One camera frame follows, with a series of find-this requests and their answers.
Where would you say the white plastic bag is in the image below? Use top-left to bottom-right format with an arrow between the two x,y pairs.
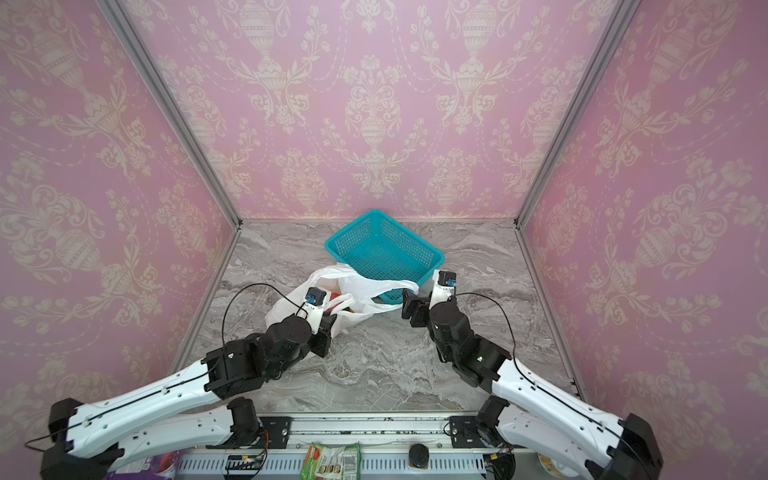
265,264 -> 419,337

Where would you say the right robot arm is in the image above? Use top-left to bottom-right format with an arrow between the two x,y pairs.
402,286 -> 664,479

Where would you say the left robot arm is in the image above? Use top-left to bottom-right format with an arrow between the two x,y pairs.
40,312 -> 336,479

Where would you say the teal plastic basket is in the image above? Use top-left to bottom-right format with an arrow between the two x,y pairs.
325,209 -> 445,286

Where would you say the green snack packet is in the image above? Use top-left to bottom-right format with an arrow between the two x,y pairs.
300,443 -> 362,480

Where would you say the black-lidded jar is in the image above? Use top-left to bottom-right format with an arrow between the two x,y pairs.
408,443 -> 430,470

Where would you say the white-lidded can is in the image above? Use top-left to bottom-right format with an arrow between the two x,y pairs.
537,453 -> 569,479

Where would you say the purple snack packet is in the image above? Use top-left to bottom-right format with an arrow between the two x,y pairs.
106,451 -> 183,480

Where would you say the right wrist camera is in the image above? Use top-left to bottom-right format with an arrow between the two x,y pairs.
429,270 -> 457,309

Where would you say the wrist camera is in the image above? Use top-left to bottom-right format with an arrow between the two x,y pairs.
429,270 -> 457,309
302,286 -> 329,321

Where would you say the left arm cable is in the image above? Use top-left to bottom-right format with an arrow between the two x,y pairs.
23,282 -> 308,452

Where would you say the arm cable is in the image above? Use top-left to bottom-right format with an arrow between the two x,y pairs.
23,282 -> 308,452
455,292 -> 652,475

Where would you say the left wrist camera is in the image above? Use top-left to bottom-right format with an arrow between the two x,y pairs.
302,286 -> 329,321

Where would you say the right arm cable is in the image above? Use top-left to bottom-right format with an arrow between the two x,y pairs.
455,292 -> 652,475

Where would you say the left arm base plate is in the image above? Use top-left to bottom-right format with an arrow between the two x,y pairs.
206,416 -> 293,450

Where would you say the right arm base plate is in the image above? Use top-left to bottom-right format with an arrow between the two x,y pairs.
448,415 -> 535,449

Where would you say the aluminium front rail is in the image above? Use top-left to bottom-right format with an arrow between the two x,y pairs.
122,410 -> 625,480

